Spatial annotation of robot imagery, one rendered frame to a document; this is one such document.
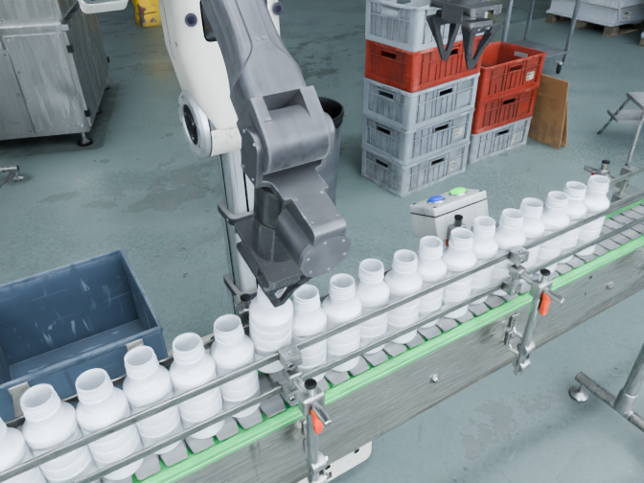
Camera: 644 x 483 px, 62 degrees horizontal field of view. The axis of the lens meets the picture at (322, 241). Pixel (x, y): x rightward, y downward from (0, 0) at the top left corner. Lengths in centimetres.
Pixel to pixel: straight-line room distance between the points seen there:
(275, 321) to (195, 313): 185
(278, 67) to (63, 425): 48
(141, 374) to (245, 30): 42
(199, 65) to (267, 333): 64
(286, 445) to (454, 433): 127
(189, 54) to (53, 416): 75
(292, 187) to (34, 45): 383
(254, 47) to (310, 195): 15
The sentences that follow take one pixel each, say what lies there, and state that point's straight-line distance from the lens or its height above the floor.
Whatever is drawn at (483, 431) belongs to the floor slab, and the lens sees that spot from 212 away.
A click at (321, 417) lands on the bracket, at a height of 108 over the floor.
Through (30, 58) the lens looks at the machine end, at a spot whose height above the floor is 67.
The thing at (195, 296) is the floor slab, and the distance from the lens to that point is 266.
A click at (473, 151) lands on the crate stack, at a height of 10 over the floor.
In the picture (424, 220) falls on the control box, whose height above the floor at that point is 108.
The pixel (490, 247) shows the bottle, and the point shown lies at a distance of 96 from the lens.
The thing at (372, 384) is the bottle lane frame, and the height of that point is 97.
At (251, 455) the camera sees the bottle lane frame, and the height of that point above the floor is 95.
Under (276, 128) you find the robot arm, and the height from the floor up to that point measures 147.
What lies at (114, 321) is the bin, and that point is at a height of 75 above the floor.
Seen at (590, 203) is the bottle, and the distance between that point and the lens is 116.
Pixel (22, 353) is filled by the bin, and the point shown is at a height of 76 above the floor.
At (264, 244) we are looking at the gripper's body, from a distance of 60.
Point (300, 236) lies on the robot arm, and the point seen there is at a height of 137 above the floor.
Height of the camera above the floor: 165
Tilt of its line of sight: 34 degrees down
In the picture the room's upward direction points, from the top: 1 degrees counter-clockwise
